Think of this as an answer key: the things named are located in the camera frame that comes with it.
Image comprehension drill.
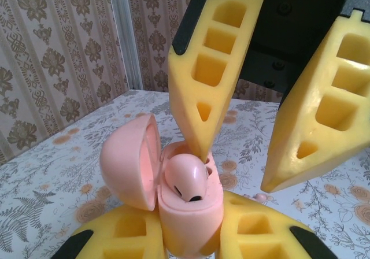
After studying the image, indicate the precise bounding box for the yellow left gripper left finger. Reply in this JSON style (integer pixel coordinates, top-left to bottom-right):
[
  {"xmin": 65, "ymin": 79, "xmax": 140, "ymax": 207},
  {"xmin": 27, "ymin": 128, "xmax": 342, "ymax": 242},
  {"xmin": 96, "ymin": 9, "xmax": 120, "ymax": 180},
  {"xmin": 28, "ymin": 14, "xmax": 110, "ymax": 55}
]
[{"xmin": 59, "ymin": 203, "xmax": 168, "ymax": 259}]

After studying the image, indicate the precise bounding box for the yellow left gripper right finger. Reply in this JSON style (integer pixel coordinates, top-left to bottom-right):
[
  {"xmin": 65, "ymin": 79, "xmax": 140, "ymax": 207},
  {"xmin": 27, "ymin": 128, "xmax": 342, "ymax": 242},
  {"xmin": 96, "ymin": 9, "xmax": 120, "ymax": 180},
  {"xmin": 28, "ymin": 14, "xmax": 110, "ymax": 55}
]
[{"xmin": 216, "ymin": 189, "xmax": 333, "ymax": 259}]

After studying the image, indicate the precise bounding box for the pink earbud charging case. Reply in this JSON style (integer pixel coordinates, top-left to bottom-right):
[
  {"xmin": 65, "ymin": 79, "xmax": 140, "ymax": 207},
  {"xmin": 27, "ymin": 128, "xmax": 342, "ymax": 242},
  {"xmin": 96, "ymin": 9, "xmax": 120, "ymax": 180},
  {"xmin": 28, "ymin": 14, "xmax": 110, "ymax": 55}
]
[{"xmin": 99, "ymin": 113, "xmax": 225, "ymax": 258}]

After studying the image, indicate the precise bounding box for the pink wireless earbud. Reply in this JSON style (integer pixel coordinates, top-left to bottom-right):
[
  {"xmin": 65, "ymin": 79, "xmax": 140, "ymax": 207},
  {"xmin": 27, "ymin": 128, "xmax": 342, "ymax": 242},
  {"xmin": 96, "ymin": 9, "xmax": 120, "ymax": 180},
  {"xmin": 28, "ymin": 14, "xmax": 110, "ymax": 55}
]
[
  {"xmin": 251, "ymin": 193, "xmax": 275, "ymax": 205},
  {"xmin": 164, "ymin": 153, "xmax": 209, "ymax": 204}
]

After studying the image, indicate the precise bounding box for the aluminium corner post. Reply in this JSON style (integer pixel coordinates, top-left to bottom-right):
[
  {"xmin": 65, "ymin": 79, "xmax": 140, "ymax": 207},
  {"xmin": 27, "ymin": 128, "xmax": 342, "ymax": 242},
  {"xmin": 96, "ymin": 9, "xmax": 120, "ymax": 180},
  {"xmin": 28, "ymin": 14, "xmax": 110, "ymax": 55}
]
[{"xmin": 108, "ymin": 0, "xmax": 145, "ymax": 92}]

